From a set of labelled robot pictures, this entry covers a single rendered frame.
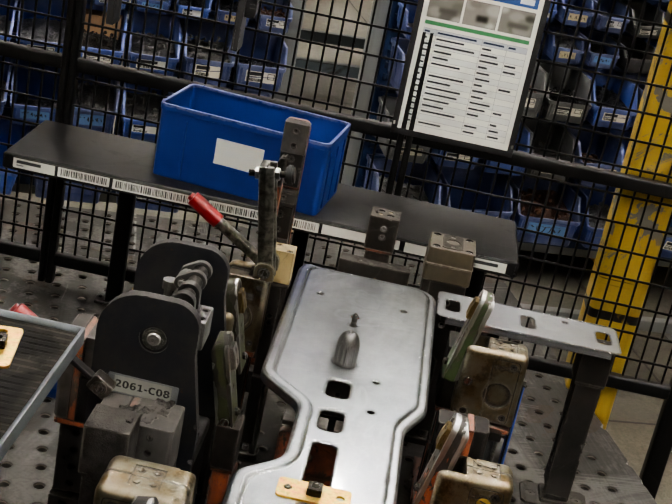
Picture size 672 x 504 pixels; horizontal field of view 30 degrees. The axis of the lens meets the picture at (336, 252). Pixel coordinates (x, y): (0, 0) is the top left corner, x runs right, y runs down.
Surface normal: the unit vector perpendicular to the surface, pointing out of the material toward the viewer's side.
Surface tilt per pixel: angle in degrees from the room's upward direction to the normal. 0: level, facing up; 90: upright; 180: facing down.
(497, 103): 90
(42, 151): 0
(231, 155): 90
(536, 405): 0
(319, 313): 0
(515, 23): 90
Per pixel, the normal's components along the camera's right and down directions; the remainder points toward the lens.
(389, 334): 0.18, -0.91
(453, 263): -0.11, 0.33
